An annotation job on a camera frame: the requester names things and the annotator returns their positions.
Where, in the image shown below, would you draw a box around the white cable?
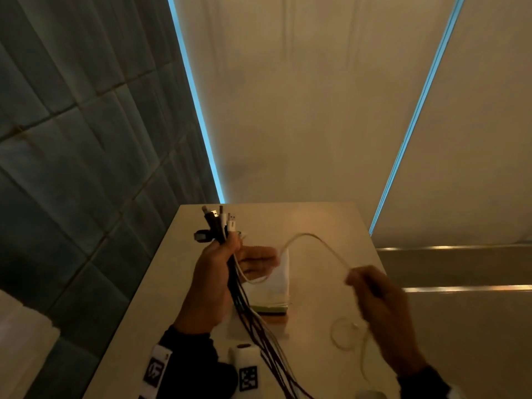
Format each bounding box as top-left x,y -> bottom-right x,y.
233,232 -> 373,385

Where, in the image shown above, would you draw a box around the white marker tag band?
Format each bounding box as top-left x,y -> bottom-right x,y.
140,345 -> 173,399

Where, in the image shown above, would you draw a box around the blue light strip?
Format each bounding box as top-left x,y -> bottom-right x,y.
166,0 -> 226,204
368,0 -> 467,237

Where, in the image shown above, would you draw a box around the bundle of black and white cables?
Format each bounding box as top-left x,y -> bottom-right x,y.
194,204 -> 315,399

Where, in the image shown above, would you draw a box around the person's right forearm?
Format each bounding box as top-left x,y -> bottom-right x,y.
397,366 -> 458,399

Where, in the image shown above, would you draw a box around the person's right hand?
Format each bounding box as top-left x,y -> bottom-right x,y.
345,264 -> 429,377

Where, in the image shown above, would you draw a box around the person's left hand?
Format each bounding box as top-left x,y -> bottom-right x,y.
174,232 -> 280,335

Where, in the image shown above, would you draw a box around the white furniture piece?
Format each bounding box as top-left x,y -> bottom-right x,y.
0,289 -> 61,399

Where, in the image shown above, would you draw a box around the white wrist camera with marker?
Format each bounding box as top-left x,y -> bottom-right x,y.
229,344 -> 263,399

